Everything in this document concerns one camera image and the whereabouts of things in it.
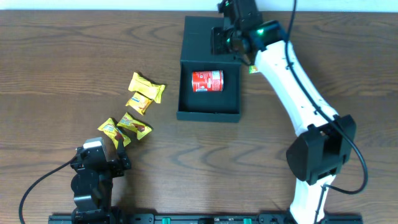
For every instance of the plain yellow snack packet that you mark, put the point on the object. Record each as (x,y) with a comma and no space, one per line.
(151,90)

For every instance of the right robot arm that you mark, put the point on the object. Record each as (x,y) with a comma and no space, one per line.
(319,151)

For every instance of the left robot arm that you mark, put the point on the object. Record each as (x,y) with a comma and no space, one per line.
(93,183)

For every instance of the red soda can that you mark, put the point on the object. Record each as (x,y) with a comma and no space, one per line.
(207,81)

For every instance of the yellow almond biscuit packet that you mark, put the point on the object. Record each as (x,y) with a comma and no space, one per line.
(139,102)

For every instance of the yellow chocolate cake packet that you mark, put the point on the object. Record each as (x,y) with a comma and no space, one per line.
(113,132)
(129,122)

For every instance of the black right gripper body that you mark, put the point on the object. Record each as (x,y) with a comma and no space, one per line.
(218,42)

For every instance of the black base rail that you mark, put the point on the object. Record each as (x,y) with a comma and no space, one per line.
(264,218)

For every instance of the green yellow snack packet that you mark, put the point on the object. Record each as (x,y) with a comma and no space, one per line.
(253,69)

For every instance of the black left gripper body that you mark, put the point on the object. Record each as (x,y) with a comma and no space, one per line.
(112,165)

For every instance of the black open gift box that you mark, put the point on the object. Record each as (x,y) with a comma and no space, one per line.
(217,106)

